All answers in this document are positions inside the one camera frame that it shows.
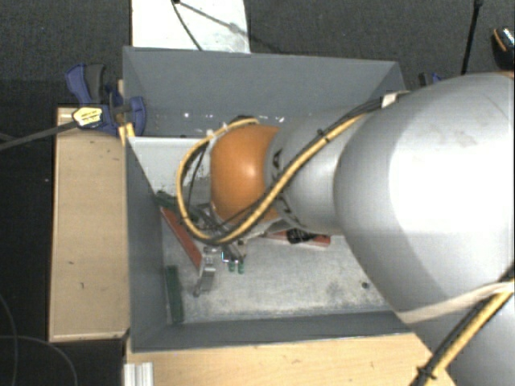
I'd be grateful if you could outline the dark green flat block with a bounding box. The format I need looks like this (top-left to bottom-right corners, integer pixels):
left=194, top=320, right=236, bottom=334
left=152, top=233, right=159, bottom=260
left=153, top=190, right=189, bottom=216
left=165, top=265, right=186, bottom=324

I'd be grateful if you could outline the red-brown flat block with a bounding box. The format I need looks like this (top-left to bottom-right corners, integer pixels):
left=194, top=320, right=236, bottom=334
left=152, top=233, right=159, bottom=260
left=159, top=206, right=204, bottom=269
left=265, top=230, right=332, bottom=253

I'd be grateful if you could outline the pale wood flat board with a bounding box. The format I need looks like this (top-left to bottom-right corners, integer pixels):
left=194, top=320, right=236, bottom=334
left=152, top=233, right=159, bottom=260
left=48, top=105, right=131, bottom=343

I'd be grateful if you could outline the grey metal bin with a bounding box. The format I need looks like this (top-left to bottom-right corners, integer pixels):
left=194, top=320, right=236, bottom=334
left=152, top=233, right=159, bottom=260
left=121, top=45, right=420, bottom=352

